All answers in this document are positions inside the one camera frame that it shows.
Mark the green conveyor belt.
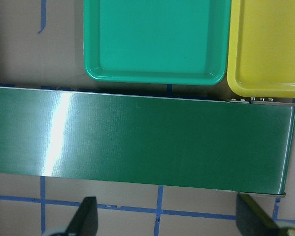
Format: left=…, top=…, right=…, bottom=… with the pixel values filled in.
left=0, top=88, right=295, bottom=195

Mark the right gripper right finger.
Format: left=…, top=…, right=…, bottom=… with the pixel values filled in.
left=236, top=193, right=285, bottom=236

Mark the yellow plastic tray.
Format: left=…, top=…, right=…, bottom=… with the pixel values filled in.
left=227, top=0, right=295, bottom=98

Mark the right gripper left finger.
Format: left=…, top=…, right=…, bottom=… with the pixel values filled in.
left=64, top=197, right=98, bottom=236

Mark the green plastic tray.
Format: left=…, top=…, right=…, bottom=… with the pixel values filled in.
left=83, top=0, right=231, bottom=86

